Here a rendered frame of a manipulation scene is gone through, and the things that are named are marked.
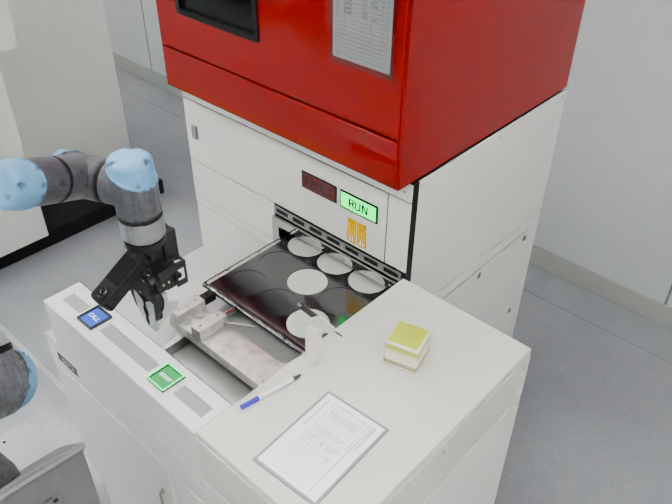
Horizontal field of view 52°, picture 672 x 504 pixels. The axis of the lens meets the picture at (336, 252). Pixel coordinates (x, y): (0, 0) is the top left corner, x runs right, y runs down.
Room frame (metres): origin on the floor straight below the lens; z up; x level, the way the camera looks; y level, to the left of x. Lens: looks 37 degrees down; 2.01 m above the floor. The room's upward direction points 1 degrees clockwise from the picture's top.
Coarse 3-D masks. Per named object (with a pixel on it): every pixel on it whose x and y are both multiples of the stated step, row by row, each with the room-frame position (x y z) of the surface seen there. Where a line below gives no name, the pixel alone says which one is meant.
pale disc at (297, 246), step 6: (294, 240) 1.52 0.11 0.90; (300, 240) 1.52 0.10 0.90; (288, 246) 1.49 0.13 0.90; (294, 246) 1.49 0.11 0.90; (300, 246) 1.49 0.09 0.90; (306, 246) 1.49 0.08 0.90; (312, 246) 1.49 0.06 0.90; (294, 252) 1.47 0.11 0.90; (300, 252) 1.47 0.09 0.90; (306, 252) 1.47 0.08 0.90; (312, 252) 1.47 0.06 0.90; (318, 252) 1.47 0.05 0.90
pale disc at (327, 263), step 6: (318, 258) 1.44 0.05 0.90; (324, 258) 1.44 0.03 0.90; (330, 258) 1.44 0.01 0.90; (318, 264) 1.42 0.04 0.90; (324, 264) 1.42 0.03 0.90; (330, 264) 1.42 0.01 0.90; (336, 264) 1.42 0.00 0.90; (342, 264) 1.42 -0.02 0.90; (324, 270) 1.39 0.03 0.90; (330, 270) 1.39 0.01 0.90; (336, 270) 1.39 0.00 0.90; (342, 270) 1.39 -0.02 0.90; (348, 270) 1.39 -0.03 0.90
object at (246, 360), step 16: (192, 320) 1.22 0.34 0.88; (192, 336) 1.17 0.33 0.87; (208, 336) 1.17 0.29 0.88; (224, 336) 1.17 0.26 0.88; (240, 336) 1.17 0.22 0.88; (208, 352) 1.13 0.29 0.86; (224, 352) 1.12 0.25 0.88; (240, 352) 1.12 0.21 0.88; (256, 352) 1.12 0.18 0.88; (240, 368) 1.07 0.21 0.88; (256, 368) 1.07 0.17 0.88; (272, 368) 1.07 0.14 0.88; (256, 384) 1.02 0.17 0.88
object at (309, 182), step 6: (306, 174) 1.50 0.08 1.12; (306, 180) 1.50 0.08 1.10; (312, 180) 1.49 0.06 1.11; (318, 180) 1.47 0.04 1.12; (306, 186) 1.50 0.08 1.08; (312, 186) 1.49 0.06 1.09; (318, 186) 1.47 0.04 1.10; (324, 186) 1.46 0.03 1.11; (330, 186) 1.44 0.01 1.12; (318, 192) 1.47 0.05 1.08; (324, 192) 1.46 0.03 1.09; (330, 192) 1.44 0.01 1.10; (330, 198) 1.44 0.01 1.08
